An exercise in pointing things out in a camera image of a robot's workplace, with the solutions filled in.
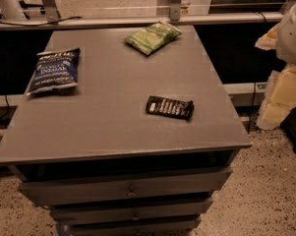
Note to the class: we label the grey drawer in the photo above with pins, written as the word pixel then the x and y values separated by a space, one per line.
pixel 136 228
pixel 124 187
pixel 134 210

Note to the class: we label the metal rail frame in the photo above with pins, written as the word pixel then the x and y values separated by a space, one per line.
pixel 76 22

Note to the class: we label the blue salt vinegar chip bag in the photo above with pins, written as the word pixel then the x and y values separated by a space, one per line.
pixel 55 70

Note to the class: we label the top grey drawer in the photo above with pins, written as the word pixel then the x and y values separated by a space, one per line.
pixel 124 187

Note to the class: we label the black rxbar chocolate bar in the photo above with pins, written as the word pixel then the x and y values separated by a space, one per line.
pixel 171 108

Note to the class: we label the middle grey drawer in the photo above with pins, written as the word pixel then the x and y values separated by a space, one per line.
pixel 134 210

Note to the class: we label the green jalapeno chip bag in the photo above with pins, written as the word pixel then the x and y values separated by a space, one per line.
pixel 153 37

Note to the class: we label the bottom grey drawer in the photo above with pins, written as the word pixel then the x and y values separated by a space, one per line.
pixel 136 228

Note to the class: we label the grey drawer cabinet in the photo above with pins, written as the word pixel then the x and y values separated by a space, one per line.
pixel 102 127

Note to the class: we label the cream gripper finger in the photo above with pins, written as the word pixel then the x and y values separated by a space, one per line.
pixel 280 98
pixel 268 40

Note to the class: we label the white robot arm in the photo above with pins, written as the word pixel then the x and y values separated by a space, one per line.
pixel 286 37

